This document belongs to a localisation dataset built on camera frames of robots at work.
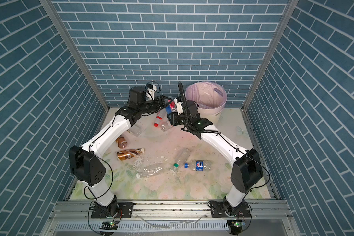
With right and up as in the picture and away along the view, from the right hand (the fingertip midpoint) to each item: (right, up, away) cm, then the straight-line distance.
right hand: (172, 115), depth 80 cm
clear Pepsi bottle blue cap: (+16, -29, +4) cm, 34 cm away
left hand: (+1, +7, -3) cm, 7 cm away
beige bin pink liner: (+25, +13, +22) cm, 36 cm away
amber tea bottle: (-28, -24, +10) cm, 38 cm away
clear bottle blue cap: (0, +4, -5) cm, 6 cm away
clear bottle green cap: (+6, -27, +12) cm, 30 cm away
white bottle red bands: (-13, -2, +29) cm, 32 cm away
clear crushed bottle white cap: (-12, -32, +5) cm, 35 cm away
